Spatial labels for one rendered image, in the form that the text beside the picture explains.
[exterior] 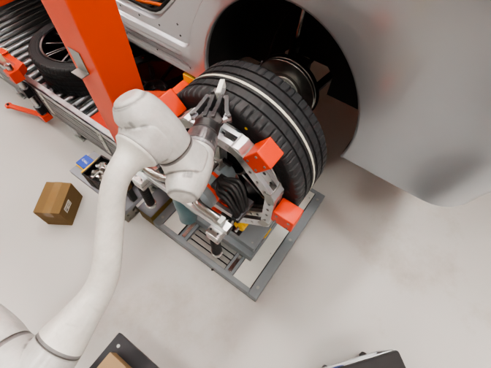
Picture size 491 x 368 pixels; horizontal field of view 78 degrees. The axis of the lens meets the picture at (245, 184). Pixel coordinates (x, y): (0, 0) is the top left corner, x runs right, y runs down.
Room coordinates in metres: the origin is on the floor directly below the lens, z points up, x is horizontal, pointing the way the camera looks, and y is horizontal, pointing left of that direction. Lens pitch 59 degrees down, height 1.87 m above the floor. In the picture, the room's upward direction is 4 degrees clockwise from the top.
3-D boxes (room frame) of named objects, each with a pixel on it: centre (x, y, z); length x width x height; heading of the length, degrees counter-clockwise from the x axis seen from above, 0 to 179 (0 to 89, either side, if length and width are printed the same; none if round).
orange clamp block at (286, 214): (0.49, -0.16, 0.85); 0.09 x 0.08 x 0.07; 58
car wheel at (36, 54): (1.93, 1.27, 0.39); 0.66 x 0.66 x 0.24
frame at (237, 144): (0.65, 0.11, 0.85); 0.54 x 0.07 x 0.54; 58
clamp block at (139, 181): (0.57, 0.36, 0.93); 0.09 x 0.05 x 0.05; 148
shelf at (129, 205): (0.82, 0.74, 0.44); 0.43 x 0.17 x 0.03; 58
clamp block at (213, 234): (0.39, 0.07, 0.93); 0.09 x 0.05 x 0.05; 148
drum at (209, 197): (0.59, 0.15, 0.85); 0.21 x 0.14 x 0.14; 148
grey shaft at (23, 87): (1.57, 1.57, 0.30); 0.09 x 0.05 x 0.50; 58
